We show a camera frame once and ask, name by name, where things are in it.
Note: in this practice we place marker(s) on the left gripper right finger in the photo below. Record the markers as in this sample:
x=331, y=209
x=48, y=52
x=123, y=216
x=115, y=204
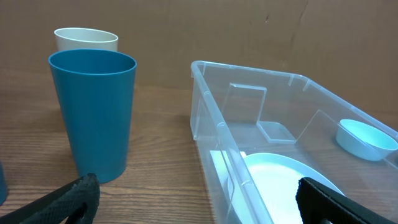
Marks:
x=318, y=203

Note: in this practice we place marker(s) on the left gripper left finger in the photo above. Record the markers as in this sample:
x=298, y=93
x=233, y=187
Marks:
x=76, y=202

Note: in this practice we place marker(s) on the grey plate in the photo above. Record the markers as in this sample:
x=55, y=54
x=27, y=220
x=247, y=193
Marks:
x=276, y=177

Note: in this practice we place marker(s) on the light blue bowl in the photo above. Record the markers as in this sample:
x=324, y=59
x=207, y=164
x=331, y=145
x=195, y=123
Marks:
x=364, y=141

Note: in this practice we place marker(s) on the blue cup left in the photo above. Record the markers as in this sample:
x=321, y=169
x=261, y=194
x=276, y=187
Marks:
x=3, y=186

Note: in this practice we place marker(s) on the blue cup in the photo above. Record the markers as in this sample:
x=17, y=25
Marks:
x=95, y=91
x=3, y=186

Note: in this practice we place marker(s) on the clear plastic storage bin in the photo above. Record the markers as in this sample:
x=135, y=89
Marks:
x=238, y=111

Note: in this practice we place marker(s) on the blue cup right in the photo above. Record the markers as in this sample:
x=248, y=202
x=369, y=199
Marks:
x=95, y=91

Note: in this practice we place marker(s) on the beige cup back left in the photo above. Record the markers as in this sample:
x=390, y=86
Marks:
x=69, y=38

